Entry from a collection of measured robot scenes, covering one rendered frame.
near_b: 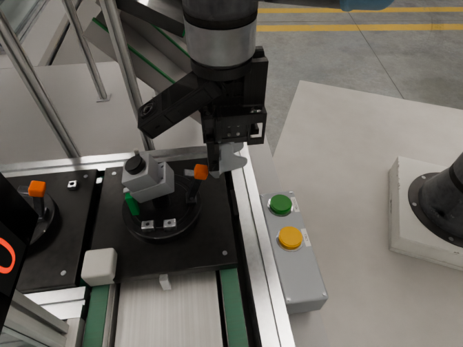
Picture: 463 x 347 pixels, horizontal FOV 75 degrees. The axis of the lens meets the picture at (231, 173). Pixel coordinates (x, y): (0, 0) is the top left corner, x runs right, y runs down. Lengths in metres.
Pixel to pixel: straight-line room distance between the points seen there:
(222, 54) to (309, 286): 0.37
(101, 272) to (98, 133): 0.50
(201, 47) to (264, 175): 0.48
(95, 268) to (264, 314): 0.26
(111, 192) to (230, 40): 0.40
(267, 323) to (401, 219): 0.35
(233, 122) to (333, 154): 0.50
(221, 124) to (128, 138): 0.54
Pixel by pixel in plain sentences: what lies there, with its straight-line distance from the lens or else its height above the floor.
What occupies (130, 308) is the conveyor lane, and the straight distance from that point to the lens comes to 0.57.
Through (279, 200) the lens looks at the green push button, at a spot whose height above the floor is 0.97.
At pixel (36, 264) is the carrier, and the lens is 0.60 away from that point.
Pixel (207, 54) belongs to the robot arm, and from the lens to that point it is 0.33.
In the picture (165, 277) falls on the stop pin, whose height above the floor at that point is 0.97.
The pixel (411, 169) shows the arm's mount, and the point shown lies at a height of 0.91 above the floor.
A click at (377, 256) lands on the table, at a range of 0.70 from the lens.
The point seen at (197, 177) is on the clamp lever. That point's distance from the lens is 0.49.
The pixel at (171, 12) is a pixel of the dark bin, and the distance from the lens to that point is 0.64.
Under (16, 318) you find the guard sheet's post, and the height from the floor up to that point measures 1.09.
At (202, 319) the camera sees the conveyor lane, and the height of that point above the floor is 0.92.
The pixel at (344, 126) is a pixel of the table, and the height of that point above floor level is 0.86.
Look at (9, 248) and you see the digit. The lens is 0.33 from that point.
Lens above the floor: 1.44
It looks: 50 degrees down
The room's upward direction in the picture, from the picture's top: straight up
